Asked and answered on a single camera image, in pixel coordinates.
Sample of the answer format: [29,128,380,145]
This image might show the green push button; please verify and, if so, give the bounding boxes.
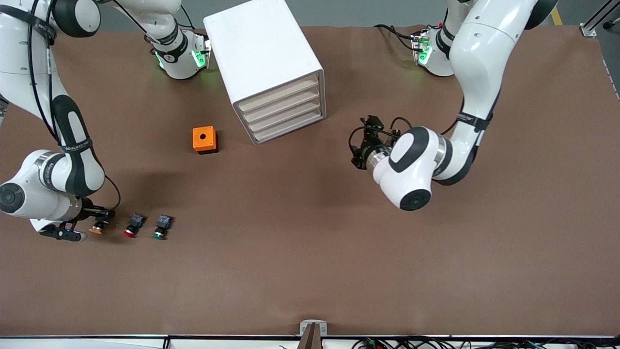
[151,214,174,240]

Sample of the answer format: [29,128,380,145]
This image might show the white table edge rail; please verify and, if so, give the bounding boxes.
[0,334,620,349]

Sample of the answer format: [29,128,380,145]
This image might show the aluminium frame profile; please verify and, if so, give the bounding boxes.
[580,0,620,38]

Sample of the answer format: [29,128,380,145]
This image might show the orange box with hole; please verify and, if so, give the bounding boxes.
[192,126,218,155]

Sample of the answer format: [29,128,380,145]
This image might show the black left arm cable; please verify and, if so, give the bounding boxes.
[348,116,461,168]

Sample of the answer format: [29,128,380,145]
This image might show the black base cable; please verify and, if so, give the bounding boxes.
[373,24,418,52]

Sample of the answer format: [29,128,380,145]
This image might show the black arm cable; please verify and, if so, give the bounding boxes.
[27,0,122,211]
[348,116,461,168]

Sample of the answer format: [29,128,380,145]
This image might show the red push button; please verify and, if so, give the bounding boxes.
[122,212,147,239]

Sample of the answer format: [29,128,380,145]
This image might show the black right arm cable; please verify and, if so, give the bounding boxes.
[27,0,122,211]

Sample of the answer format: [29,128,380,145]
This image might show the black cable bundle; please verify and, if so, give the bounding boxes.
[351,336,620,349]

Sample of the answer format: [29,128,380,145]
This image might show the grey metal bracket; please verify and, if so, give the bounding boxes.
[299,320,328,337]

